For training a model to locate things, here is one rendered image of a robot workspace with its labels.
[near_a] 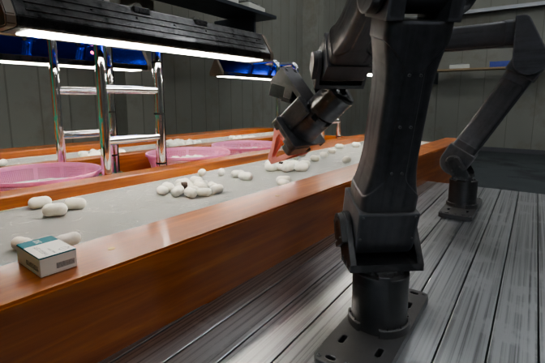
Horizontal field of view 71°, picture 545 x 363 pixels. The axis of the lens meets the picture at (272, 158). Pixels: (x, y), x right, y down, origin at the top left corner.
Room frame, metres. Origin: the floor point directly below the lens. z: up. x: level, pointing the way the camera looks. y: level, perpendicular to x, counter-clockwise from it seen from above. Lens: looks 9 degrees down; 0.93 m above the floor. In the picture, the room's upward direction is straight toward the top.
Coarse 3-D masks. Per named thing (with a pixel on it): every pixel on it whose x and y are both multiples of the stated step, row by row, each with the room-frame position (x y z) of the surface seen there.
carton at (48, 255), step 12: (36, 240) 0.39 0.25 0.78; (48, 240) 0.39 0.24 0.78; (60, 240) 0.39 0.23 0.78; (24, 252) 0.36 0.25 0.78; (36, 252) 0.36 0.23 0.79; (48, 252) 0.36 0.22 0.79; (60, 252) 0.36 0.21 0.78; (72, 252) 0.37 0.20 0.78; (24, 264) 0.37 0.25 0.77; (36, 264) 0.35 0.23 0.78; (48, 264) 0.35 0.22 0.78; (60, 264) 0.36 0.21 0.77; (72, 264) 0.37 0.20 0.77
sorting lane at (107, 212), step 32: (320, 160) 1.21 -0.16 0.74; (352, 160) 1.21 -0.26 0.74; (128, 192) 0.79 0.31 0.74; (224, 192) 0.79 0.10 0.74; (0, 224) 0.58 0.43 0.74; (32, 224) 0.58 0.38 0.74; (64, 224) 0.58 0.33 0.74; (96, 224) 0.58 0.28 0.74; (128, 224) 0.58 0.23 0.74; (0, 256) 0.45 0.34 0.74
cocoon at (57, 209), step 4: (48, 204) 0.62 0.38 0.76; (52, 204) 0.62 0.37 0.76; (56, 204) 0.62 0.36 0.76; (60, 204) 0.62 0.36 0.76; (64, 204) 0.62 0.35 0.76; (44, 208) 0.61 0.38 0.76; (48, 208) 0.61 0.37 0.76; (52, 208) 0.61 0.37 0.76; (56, 208) 0.61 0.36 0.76; (60, 208) 0.61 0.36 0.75; (64, 208) 0.62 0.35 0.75; (44, 212) 0.61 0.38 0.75; (48, 212) 0.61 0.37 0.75; (52, 212) 0.61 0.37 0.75; (56, 212) 0.61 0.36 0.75; (60, 212) 0.61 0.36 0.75; (64, 212) 0.62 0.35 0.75
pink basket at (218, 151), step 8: (152, 152) 1.24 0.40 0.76; (176, 152) 1.32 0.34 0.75; (184, 152) 1.33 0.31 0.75; (192, 152) 1.34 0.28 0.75; (208, 152) 1.33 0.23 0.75; (216, 152) 1.31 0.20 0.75; (224, 152) 1.28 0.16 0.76; (152, 160) 1.13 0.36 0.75; (168, 160) 1.09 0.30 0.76; (176, 160) 1.09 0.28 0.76; (184, 160) 1.09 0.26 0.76; (192, 160) 1.09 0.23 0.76
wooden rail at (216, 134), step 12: (204, 132) 2.01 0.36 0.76; (216, 132) 2.01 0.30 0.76; (228, 132) 2.05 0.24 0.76; (240, 132) 2.12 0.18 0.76; (252, 132) 2.20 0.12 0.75; (264, 132) 2.29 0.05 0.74; (72, 144) 1.45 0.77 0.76; (84, 144) 1.45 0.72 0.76; (96, 144) 1.48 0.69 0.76; (120, 144) 1.56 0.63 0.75; (132, 144) 1.60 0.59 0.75; (144, 144) 1.64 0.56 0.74; (0, 156) 1.22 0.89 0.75; (12, 156) 1.25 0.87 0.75; (24, 156) 1.28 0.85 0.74
